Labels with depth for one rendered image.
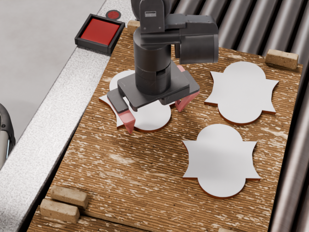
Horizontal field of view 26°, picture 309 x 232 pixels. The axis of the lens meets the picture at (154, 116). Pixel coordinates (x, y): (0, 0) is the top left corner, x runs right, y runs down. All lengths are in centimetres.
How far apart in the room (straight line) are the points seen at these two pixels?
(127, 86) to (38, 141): 20
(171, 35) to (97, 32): 34
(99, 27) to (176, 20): 35
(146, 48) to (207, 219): 28
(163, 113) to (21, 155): 25
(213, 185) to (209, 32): 25
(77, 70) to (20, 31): 144
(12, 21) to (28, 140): 160
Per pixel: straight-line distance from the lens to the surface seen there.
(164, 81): 105
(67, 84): 125
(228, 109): 117
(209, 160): 110
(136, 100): 106
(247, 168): 110
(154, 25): 97
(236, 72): 123
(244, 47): 131
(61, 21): 272
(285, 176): 113
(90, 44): 130
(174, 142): 113
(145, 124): 114
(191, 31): 100
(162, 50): 99
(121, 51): 127
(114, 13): 137
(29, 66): 256
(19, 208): 110
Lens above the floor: 184
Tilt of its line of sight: 51 degrees down
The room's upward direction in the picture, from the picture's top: straight up
